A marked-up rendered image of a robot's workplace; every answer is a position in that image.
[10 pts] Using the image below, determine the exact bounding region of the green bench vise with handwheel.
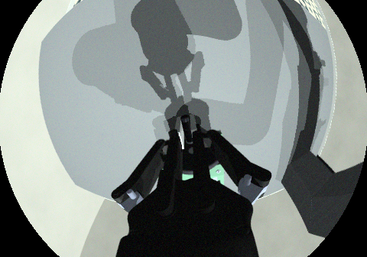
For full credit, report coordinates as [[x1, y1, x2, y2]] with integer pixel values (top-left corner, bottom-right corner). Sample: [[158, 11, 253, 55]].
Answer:
[[180, 115, 224, 185]]

